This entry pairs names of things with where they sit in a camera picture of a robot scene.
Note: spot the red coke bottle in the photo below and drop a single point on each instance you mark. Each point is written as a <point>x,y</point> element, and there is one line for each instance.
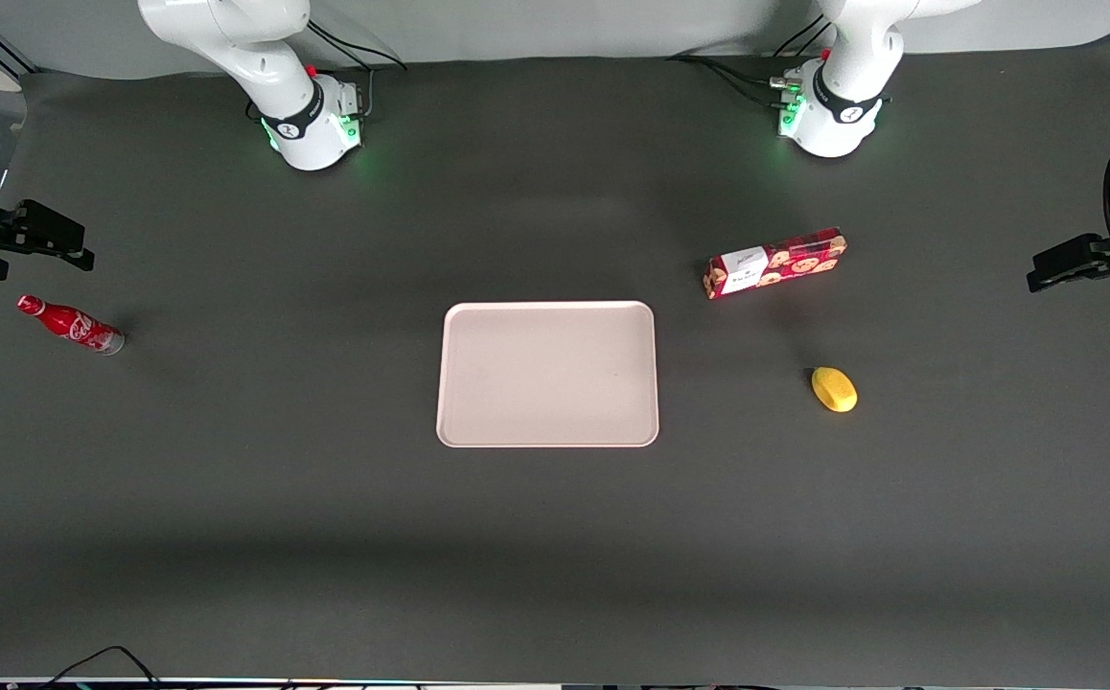
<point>71,325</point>

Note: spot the beige plastic tray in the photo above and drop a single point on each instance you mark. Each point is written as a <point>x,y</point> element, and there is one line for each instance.
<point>547,375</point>

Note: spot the yellow lemon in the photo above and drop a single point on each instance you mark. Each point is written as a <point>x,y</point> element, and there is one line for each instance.
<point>834,389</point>

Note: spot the red tartan cookie box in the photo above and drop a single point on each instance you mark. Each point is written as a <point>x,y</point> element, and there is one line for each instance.
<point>777,262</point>

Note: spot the dark grey table mat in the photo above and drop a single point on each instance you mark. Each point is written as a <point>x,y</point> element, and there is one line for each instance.
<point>536,537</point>

